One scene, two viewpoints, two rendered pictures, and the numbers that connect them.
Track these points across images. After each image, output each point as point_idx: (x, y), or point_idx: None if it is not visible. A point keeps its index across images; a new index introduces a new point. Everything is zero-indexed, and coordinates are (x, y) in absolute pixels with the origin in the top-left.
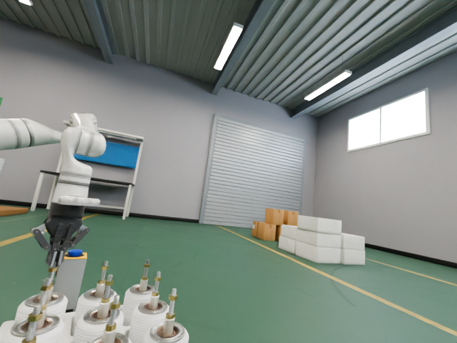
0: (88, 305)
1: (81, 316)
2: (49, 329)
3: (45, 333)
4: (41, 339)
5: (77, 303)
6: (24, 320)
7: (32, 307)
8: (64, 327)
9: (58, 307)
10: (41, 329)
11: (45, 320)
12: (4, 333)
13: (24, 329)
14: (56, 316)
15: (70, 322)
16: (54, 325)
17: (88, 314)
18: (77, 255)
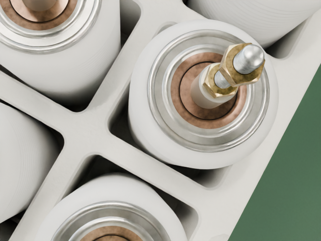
0: (11, 124)
1: (88, 46)
2: (199, 30)
3: (208, 27)
4: (218, 21)
5: (8, 210)
6: (224, 140)
7: (166, 227)
8: (51, 203)
9: (97, 187)
10: (211, 54)
11: (179, 99)
12: (269, 127)
13: (238, 92)
14: (151, 93)
15: (27, 215)
16: (181, 37)
17: (69, 29)
18: None
